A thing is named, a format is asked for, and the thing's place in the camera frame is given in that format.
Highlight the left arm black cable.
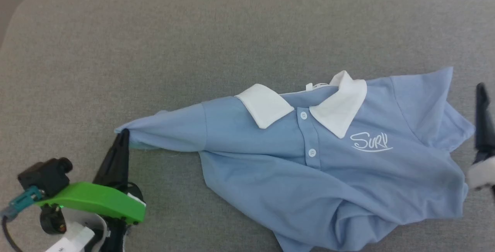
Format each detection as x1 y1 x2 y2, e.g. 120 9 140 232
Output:
0 186 43 252

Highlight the grey fabric sofa cushion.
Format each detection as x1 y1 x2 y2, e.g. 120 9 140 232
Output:
0 0 495 252

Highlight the light blue polo shirt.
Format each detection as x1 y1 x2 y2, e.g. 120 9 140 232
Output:
114 66 476 252

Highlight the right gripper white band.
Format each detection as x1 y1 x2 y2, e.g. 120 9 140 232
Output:
466 82 495 191

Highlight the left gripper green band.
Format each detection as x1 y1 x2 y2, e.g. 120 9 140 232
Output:
36 128 147 234

